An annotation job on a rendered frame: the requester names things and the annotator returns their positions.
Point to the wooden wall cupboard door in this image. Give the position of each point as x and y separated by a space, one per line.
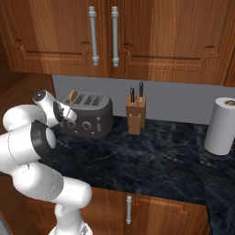
52 33
174 36

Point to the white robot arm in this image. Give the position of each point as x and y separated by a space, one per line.
29 177

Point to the grey toaster lever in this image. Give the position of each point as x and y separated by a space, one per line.
98 126

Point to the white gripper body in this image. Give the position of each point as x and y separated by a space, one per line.
69 114

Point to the wooden knife block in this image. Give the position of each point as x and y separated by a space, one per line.
135 117

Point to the white paper towel roll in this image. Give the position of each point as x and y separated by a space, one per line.
221 125

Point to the brown bread slice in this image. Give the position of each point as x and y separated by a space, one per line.
72 96

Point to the dark grey toaster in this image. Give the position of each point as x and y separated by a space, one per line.
91 117

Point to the wooden base cupboard door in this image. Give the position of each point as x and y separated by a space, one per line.
104 214
166 218

